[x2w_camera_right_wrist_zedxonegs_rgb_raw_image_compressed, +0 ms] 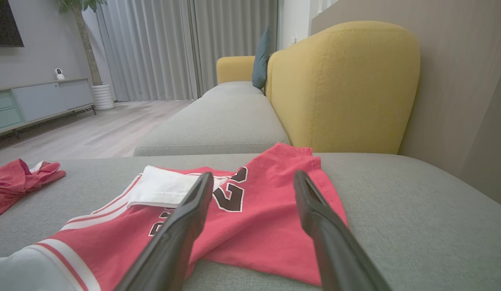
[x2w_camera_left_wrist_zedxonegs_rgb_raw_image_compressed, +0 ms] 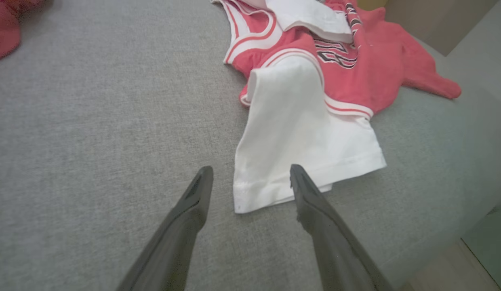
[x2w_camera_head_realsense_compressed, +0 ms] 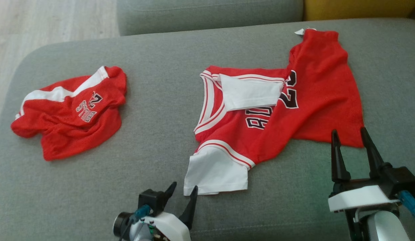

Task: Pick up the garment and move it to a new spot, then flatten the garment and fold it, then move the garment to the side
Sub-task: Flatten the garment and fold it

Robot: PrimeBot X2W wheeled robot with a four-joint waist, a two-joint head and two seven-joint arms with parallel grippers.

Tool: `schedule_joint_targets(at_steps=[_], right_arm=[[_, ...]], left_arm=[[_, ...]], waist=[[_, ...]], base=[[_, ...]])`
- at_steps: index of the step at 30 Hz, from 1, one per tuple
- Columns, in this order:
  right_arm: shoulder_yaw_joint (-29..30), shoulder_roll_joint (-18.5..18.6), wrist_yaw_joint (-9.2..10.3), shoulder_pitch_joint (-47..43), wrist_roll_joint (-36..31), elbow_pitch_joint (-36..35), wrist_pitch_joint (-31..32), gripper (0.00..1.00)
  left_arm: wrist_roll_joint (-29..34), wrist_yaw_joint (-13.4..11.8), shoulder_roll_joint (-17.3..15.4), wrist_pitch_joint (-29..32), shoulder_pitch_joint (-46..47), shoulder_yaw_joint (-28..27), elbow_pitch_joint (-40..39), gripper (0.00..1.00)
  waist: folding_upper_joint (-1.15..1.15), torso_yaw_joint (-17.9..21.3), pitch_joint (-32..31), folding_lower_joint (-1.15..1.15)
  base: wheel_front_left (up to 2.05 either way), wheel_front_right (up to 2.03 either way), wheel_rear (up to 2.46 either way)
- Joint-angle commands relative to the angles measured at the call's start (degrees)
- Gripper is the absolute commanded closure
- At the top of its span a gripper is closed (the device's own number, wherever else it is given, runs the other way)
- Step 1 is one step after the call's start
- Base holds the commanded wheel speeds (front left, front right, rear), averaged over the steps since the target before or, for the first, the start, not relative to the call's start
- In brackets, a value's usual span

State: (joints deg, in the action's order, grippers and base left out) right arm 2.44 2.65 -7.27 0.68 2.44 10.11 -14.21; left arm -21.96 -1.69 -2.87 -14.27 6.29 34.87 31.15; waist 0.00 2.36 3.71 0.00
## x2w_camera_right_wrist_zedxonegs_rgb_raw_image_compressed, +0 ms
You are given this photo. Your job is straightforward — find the grey low tv cabinet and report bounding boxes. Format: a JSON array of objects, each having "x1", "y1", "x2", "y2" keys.
[{"x1": 0, "y1": 78, "x2": 96, "y2": 140}]

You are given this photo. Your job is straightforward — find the yellow sofa armrest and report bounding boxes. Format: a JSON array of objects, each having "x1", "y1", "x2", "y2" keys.
[{"x1": 216, "y1": 55, "x2": 256, "y2": 85}]

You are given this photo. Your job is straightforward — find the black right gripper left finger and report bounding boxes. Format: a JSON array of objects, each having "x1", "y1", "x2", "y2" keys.
[{"x1": 113, "y1": 171, "x2": 214, "y2": 291}]

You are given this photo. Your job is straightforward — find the yellow and grey sofa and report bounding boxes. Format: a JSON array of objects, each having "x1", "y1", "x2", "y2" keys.
[{"x1": 0, "y1": 152, "x2": 501, "y2": 291}]

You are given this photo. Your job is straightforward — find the red mesh basketball shorts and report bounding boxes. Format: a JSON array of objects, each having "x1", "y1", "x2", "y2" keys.
[{"x1": 0, "y1": 158, "x2": 67, "y2": 220}]

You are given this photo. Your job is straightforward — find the teal throw pillow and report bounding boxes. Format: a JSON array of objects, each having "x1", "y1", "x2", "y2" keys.
[{"x1": 251, "y1": 26, "x2": 272, "y2": 90}]

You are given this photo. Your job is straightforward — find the indoor tree plant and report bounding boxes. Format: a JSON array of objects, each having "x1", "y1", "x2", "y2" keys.
[{"x1": 56, "y1": 0, "x2": 108, "y2": 86}]

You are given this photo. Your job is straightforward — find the black wall television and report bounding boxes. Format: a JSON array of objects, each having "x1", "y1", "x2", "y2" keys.
[{"x1": 0, "y1": 0, "x2": 25, "y2": 48}]

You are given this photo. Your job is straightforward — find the yellow sofa backrest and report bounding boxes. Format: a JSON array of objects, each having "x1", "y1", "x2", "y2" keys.
[{"x1": 265, "y1": 21, "x2": 421, "y2": 155}]

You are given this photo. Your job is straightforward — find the red basketball jersey white trim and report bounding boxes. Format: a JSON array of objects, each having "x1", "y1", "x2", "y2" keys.
[{"x1": 0, "y1": 142, "x2": 350, "y2": 291}]

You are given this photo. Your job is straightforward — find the light grey sheer curtain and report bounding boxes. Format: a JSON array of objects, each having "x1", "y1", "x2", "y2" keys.
[{"x1": 95, "y1": 0, "x2": 199, "y2": 102}]

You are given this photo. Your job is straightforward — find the white ribbed plant pot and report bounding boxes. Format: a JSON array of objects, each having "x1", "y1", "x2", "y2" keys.
[{"x1": 91, "y1": 83, "x2": 115, "y2": 111}]

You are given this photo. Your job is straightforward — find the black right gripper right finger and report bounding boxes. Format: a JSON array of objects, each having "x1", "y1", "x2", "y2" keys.
[{"x1": 293, "y1": 170, "x2": 393, "y2": 291}]

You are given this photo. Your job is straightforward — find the grey drape curtain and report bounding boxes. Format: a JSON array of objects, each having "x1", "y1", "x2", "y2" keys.
[{"x1": 188, "y1": 0, "x2": 280, "y2": 99}]

